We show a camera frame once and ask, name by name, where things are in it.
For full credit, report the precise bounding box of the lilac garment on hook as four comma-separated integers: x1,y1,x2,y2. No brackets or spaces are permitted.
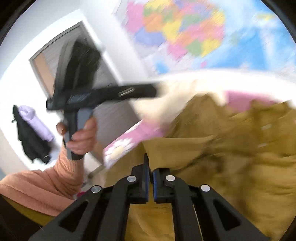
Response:
18,105,55,142

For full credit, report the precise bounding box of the cream pillow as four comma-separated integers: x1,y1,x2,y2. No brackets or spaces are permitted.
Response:
130,80,226,127

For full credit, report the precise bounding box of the pink bed sheet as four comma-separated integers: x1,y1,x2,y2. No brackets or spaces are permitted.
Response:
103,91,278,169

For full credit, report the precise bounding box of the mustard brown jacket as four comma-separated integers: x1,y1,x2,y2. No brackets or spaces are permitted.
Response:
1,95,295,240

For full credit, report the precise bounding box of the colourful wall map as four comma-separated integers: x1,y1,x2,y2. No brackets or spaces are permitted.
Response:
115,1,295,77

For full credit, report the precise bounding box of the black coat on hook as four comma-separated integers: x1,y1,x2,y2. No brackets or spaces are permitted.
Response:
13,105,51,164

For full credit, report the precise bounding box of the left forearm peach sleeve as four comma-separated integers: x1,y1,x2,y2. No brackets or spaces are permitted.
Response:
1,147,84,216

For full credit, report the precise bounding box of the person's left hand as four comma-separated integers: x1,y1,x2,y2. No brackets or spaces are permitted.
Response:
63,116,97,155

